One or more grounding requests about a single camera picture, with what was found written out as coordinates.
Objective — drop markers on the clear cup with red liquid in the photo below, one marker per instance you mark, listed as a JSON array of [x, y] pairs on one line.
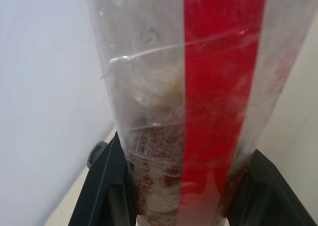
[[218, 87]]

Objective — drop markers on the dark grey round cap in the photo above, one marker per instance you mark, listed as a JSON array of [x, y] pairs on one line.
[[95, 154]]

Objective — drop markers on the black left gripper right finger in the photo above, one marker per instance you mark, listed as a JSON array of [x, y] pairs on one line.
[[268, 201]]

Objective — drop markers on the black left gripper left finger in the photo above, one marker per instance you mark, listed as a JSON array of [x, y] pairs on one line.
[[99, 193]]

